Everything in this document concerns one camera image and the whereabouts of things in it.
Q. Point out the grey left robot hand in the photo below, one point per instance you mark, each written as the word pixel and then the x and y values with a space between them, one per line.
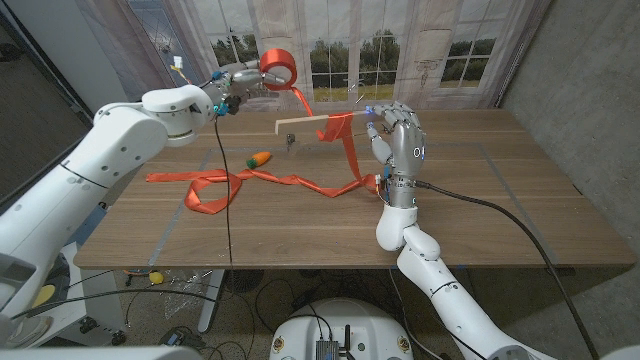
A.
pixel 245 82

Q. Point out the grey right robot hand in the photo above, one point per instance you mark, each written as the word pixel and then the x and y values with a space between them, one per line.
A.
pixel 402 145

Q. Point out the orange ribbon with spool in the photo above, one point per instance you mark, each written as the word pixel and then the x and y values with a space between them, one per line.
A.
pixel 280 62

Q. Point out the wooden hanger with metal clips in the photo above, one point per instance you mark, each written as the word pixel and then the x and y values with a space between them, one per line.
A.
pixel 300 122

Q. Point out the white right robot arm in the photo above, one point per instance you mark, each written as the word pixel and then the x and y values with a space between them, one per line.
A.
pixel 450 300

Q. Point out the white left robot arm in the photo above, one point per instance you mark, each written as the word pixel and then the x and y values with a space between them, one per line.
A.
pixel 90 175

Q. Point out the toy carrot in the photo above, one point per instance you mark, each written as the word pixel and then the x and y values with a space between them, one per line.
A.
pixel 259 159

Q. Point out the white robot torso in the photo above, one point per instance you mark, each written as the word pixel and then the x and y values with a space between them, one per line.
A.
pixel 345 320

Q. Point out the black round floor base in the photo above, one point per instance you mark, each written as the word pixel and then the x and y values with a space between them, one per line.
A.
pixel 242 280

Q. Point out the small yellow ball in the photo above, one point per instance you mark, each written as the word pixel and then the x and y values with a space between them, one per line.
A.
pixel 156 277

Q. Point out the white table leg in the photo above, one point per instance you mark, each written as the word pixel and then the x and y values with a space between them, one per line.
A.
pixel 210 300

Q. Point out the clear plastic bag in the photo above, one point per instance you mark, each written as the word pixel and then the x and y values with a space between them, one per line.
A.
pixel 185 297

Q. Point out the white rolling cart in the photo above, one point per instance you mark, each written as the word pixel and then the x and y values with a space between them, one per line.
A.
pixel 100 295

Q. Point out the black floor power adapter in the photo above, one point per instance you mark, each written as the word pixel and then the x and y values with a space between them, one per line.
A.
pixel 175 339

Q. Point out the black and yellow device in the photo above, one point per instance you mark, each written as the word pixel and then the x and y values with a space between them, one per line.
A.
pixel 45 292

